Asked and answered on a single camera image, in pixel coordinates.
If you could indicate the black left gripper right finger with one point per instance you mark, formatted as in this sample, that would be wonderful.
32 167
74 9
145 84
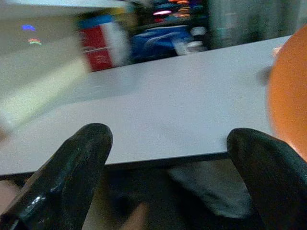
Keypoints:
271 177

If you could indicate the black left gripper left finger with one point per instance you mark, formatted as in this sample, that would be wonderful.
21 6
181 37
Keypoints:
69 172

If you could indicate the orange bowl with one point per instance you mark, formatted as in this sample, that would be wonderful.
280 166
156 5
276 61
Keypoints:
290 91

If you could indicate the red and white box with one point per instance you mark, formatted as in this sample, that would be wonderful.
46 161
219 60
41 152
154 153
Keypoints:
100 45

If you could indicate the blue bag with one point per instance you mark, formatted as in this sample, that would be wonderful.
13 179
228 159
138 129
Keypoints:
158 45

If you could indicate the white glass door cabinet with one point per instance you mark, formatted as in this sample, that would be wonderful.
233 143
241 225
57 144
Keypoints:
251 21

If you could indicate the black shelf with items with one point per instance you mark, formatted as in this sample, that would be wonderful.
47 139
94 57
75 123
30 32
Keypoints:
172 12

